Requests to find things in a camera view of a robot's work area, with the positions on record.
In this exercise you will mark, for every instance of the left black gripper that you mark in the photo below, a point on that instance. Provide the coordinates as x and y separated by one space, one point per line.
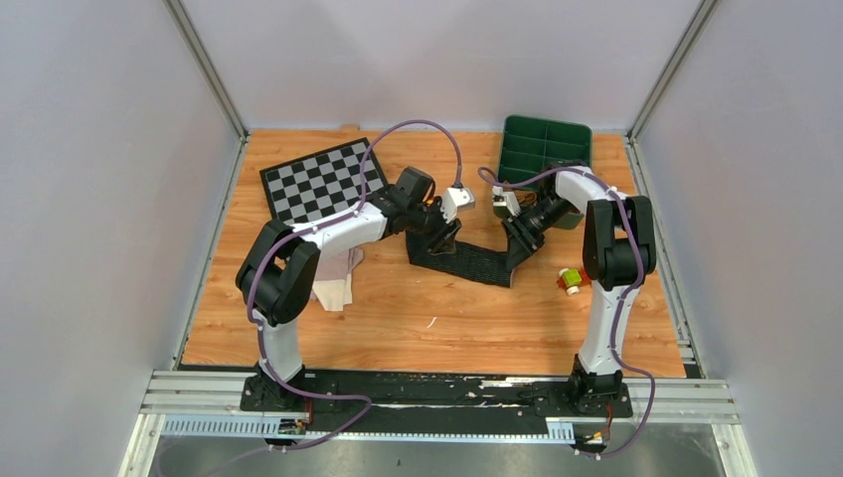
447 244

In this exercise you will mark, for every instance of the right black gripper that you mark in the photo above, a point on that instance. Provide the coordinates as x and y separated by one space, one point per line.
532 242

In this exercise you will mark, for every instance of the black pinstriped underwear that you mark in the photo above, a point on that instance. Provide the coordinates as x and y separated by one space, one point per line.
468 261

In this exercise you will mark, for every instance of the brown underwear white waistband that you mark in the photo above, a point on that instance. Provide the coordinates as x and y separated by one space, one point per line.
526 198

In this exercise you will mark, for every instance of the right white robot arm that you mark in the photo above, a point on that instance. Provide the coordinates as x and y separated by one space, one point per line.
618 254

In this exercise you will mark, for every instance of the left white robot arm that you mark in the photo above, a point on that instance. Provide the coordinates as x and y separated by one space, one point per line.
278 274

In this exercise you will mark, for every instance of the pink underwear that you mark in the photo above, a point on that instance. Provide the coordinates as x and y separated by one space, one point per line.
332 286

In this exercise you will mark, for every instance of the red green toy car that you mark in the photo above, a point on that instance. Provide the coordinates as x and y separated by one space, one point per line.
572 280

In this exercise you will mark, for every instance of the green compartment tray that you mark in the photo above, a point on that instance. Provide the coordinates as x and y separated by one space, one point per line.
531 145

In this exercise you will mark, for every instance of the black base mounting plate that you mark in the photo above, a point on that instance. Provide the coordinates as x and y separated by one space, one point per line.
545 396

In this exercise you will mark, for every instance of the black white chessboard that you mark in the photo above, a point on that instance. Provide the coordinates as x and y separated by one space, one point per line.
321 184

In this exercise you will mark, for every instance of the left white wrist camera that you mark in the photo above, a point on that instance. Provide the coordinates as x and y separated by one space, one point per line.
455 200

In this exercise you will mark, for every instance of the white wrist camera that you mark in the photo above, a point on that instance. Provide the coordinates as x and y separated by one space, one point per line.
504 203
455 200

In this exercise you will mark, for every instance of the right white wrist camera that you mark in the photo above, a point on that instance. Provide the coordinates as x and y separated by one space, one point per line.
504 203

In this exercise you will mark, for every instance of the right aluminium corner post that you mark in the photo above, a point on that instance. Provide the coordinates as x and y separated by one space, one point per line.
689 37

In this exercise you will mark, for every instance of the aluminium corner post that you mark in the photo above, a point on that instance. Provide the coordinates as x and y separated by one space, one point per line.
689 37
185 25

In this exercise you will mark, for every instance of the aluminium front rail frame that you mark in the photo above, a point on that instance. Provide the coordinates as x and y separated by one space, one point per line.
207 404

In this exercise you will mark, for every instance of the left aluminium corner post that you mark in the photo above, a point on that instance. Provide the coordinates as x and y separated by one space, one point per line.
185 25

